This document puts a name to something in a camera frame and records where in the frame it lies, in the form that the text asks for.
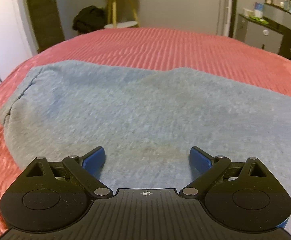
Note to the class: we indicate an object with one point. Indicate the white door frame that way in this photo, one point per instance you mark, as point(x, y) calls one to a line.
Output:
point(226, 7)

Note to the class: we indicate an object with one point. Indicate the grey black dresser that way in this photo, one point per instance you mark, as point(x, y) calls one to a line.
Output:
point(265, 33)

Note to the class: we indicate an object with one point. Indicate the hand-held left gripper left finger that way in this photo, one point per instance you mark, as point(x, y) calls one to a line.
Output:
point(95, 157)

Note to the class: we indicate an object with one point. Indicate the white cup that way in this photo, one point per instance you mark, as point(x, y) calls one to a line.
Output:
point(247, 12)

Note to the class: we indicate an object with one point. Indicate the light blue towel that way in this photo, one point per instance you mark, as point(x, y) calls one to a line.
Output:
point(140, 110)

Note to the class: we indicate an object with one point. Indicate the yellow side table white shelves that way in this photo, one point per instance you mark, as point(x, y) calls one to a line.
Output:
point(118, 7)

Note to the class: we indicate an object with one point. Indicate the blue white container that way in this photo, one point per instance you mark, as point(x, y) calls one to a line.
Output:
point(259, 9)

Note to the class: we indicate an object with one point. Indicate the dark wooden door panel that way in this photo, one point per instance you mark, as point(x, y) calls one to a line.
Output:
point(44, 12)

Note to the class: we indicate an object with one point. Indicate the white wardrobe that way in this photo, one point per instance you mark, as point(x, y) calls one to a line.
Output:
point(3, 25)

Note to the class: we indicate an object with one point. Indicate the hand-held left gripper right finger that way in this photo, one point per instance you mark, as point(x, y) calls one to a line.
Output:
point(200, 158)

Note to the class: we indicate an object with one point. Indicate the black bag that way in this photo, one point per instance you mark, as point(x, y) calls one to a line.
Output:
point(89, 18)

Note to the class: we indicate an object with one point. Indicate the green cloth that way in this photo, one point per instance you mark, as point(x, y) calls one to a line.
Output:
point(258, 19)

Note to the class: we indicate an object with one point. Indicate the pink ribbed bedspread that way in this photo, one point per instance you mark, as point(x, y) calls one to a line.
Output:
point(185, 50)

